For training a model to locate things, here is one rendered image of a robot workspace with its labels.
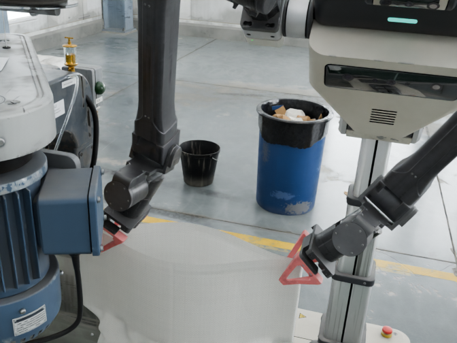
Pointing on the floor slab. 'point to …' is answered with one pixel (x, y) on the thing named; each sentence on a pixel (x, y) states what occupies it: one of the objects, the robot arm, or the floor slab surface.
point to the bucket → (199, 161)
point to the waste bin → (290, 156)
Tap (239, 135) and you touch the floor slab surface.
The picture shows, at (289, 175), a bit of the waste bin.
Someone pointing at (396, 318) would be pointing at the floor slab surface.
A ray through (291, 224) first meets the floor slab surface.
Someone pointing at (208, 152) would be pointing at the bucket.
